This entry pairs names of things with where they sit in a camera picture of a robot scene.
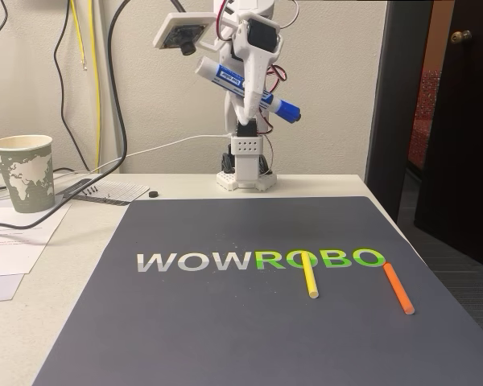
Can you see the blue Expo whiteboard marker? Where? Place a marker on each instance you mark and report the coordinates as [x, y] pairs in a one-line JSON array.
[[225, 76]]

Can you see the small black round cap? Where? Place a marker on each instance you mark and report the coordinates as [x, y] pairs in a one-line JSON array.
[[153, 194]]

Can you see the red patterned fabric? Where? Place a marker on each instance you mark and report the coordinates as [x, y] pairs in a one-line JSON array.
[[424, 116]]

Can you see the lined notepad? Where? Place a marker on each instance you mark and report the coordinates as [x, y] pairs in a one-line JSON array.
[[120, 191]]

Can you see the brass door knob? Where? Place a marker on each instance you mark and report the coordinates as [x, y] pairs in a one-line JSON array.
[[461, 36]]

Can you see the yellow chalk stick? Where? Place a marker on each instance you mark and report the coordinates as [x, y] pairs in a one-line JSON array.
[[310, 277]]

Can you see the dark wooden door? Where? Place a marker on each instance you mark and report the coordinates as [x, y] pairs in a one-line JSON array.
[[463, 140]]

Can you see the grey WOWROBO mat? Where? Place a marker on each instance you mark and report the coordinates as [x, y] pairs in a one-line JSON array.
[[225, 329]]

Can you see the paper cup with world map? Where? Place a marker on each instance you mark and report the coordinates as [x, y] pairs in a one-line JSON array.
[[24, 181]]

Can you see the orange chalk stick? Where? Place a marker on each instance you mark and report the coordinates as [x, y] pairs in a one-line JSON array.
[[398, 289]]

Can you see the white printed paper sheet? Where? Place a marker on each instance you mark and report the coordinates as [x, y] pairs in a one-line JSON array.
[[8, 249]]

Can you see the white framed camera module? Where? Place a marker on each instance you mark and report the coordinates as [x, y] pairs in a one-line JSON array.
[[177, 32]]

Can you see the dark grey door frame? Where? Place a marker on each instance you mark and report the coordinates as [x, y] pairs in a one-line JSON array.
[[390, 100]]

